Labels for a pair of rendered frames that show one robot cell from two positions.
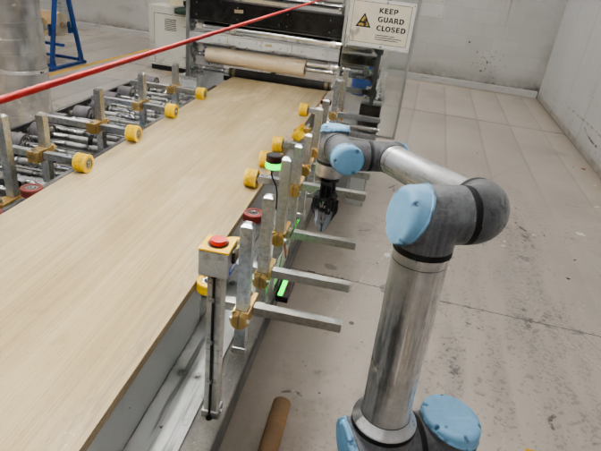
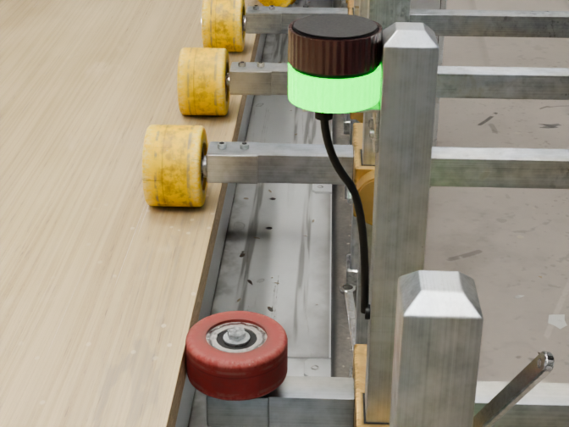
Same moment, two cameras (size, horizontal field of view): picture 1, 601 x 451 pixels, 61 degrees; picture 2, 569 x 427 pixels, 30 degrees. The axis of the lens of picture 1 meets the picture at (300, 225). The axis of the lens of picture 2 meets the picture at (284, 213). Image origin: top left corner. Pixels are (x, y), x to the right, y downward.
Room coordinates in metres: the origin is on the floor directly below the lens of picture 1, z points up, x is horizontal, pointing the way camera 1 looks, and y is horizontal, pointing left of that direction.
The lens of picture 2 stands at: (1.09, 0.21, 1.36)
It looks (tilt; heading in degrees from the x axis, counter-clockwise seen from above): 26 degrees down; 355
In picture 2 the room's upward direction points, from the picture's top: straight up
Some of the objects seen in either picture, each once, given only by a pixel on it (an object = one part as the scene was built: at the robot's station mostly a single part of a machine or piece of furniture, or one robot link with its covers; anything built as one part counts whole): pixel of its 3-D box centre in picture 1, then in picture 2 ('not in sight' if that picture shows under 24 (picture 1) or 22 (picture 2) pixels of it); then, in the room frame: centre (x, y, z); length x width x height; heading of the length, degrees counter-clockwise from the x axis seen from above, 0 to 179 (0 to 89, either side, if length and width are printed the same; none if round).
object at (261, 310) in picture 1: (271, 312); not in sight; (1.28, 0.06, 0.83); 0.43 x 0.03 x 0.04; 82
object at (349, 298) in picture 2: not in sight; (353, 329); (2.12, 0.04, 0.70); 0.20 x 0.02 x 0.01; 176
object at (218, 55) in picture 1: (281, 64); not in sight; (4.15, 0.30, 1.05); 1.43 x 0.12 x 0.12; 82
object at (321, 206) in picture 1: (325, 193); not in sight; (1.55, -0.07, 1.13); 0.09 x 0.08 x 0.12; 174
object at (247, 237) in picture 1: (243, 294); not in sight; (1.25, 0.14, 0.91); 0.03 x 0.03 x 0.48; 82
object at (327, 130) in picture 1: (333, 143); not in sight; (1.55, -0.07, 1.30); 0.10 x 0.09 x 0.12; 15
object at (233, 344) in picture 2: (252, 224); (237, 391); (1.80, 0.19, 0.85); 0.08 x 0.08 x 0.11
